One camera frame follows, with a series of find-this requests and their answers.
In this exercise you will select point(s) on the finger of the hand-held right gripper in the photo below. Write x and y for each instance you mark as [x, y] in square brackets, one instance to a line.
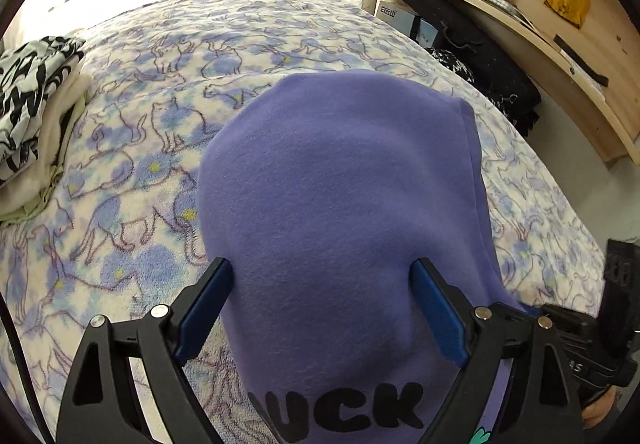
[575, 326]

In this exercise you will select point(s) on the cat print fleece blanket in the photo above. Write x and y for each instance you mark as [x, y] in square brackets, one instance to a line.
[150, 134]

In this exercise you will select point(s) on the black white speckled garment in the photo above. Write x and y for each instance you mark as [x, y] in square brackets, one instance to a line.
[460, 66]

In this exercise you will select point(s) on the black bag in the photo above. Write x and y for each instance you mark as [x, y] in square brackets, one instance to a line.
[480, 54]

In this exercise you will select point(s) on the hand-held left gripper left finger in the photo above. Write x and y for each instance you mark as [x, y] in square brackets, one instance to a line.
[205, 314]

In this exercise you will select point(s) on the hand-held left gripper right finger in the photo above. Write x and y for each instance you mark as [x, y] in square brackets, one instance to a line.
[440, 314]

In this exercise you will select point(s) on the white blue cardboard box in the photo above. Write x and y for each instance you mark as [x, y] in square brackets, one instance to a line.
[395, 19]

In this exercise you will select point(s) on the purple zip hoodie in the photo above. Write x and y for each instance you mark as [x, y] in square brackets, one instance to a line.
[340, 204]

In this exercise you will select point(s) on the pale green folded garment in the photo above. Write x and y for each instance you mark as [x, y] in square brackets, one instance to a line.
[30, 209]

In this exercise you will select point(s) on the person's right hand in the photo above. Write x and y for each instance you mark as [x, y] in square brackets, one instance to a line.
[600, 409]

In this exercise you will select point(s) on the cream folded garment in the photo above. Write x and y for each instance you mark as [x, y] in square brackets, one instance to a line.
[60, 124]

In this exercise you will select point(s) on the wooden shelf unit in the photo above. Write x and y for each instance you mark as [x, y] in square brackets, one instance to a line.
[600, 114]

